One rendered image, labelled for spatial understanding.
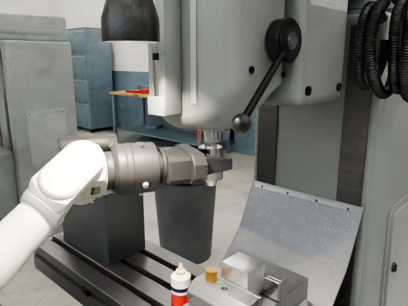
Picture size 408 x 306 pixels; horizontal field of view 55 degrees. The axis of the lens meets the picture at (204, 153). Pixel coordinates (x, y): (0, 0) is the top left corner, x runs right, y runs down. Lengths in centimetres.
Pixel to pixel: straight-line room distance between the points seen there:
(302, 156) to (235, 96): 47
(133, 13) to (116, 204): 60
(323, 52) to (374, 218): 44
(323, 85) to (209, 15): 30
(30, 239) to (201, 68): 35
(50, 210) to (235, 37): 37
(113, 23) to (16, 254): 33
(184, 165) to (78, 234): 53
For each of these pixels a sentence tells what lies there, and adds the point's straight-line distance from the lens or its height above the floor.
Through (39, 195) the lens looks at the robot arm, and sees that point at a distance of 60.
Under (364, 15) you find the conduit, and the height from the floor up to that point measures 150.
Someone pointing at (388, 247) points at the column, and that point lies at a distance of 111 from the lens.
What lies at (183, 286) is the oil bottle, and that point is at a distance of 80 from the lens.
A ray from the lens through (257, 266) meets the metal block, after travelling 73.
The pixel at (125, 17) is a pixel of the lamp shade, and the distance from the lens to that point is 48.
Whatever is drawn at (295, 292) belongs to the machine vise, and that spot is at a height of 98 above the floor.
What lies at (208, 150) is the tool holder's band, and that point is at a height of 127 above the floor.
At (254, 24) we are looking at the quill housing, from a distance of 64.
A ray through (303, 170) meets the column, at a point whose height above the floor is 114.
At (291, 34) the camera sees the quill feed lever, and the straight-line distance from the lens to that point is 66.
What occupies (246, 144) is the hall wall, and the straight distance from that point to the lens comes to 598.
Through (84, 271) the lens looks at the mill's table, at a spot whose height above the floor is 92.
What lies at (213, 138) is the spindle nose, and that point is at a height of 129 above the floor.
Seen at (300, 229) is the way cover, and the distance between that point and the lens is 105.
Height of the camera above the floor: 143
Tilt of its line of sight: 14 degrees down
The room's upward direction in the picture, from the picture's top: straight up
